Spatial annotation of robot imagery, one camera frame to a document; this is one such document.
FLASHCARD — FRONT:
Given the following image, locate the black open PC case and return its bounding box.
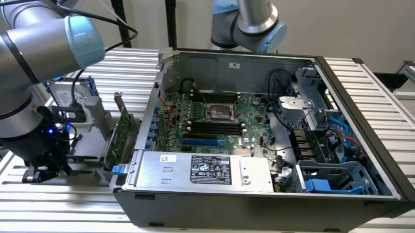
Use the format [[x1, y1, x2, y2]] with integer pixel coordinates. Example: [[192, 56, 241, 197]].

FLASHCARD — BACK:
[[107, 47, 415, 233]]

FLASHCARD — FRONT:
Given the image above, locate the short black wire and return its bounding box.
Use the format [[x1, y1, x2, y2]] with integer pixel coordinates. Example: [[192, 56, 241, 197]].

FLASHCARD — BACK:
[[180, 78, 196, 95]]

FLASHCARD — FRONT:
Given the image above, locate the grey-blue plastic disk bay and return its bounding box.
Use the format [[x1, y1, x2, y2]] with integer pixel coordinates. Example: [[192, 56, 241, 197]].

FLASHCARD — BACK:
[[292, 159, 378, 195]]

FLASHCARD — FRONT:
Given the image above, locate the grey power supply unit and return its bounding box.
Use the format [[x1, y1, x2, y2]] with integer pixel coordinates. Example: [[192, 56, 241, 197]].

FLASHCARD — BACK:
[[127, 150, 276, 194]]

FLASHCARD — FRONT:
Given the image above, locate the black looped wire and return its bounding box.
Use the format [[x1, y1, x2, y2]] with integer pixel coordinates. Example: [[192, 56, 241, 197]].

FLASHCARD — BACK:
[[265, 68, 294, 98]]

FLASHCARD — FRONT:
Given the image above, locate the blue flat wire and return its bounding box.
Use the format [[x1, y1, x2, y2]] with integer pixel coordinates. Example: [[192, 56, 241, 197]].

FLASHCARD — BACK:
[[325, 116, 353, 152]]

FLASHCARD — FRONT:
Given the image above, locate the blue expansion slot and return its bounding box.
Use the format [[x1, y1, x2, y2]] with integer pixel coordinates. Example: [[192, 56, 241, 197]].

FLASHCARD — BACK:
[[180, 138, 218, 148]]

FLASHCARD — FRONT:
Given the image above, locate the red wire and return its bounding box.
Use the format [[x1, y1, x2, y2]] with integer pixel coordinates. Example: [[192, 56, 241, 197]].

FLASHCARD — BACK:
[[342, 136, 361, 153]]

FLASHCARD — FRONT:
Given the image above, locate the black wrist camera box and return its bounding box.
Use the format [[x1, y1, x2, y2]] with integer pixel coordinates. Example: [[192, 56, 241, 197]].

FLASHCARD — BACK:
[[50, 104, 87, 125]]

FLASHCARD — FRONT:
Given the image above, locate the green graphics card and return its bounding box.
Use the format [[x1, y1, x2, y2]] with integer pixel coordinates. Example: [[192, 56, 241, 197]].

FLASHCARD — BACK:
[[102, 91, 137, 171]]

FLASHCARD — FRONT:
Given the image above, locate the aluminium frame rail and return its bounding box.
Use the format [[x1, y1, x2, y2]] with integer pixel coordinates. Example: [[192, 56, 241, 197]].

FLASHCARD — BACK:
[[392, 60, 415, 99]]

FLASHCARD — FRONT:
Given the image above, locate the silver chipset heat sink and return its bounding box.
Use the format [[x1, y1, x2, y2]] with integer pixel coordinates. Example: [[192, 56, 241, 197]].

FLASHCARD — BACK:
[[233, 149, 256, 159]]

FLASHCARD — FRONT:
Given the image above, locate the green motherboard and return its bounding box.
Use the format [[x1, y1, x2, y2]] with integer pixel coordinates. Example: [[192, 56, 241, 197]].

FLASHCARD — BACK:
[[154, 91, 281, 160]]

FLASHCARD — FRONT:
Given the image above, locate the long black expansion slot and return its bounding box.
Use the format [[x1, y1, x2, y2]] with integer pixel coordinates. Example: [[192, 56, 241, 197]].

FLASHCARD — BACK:
[[182, 133, 218, 141]]

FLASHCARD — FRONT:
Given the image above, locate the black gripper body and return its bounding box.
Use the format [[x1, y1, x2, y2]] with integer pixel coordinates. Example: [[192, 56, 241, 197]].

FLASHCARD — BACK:
[[0, 122, 77, 170]]

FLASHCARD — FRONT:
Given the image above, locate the thin black motherboard wire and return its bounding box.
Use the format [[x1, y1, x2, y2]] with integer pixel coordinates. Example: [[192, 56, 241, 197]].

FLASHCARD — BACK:
[[264, 137, 281, 155]]

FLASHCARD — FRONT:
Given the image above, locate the metal drive cage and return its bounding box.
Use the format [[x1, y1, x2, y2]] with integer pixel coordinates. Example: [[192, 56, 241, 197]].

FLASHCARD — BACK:
[[277, 67, 342, 133]]

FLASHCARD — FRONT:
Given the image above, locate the hard disk with blue carrier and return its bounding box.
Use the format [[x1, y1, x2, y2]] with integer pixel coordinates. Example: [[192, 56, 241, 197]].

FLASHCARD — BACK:
[[42, 75, 98, 109]]

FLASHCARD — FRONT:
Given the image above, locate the grey parts rack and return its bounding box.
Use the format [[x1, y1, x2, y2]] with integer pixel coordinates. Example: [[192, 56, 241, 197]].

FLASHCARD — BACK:
[[43, 92, 139, 188]]

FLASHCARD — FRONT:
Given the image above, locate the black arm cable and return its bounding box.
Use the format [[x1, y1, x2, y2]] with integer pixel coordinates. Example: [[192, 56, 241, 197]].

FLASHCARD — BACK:
[[55, 0, 138, 107]]

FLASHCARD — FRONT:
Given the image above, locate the black stand pole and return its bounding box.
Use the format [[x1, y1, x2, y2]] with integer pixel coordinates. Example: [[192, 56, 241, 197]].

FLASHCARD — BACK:
[[111, 0, 133, 49], [163, 0, 178, 49]]

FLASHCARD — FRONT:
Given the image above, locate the CPU socket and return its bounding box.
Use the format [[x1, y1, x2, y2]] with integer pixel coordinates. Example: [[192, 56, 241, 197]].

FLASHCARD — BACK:
[[202, 102, 236, 121]]

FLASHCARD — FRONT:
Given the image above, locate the black plastic air shroud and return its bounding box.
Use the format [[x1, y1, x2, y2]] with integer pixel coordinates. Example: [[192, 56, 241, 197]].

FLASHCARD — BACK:
[[289, 129, 325, 161]]

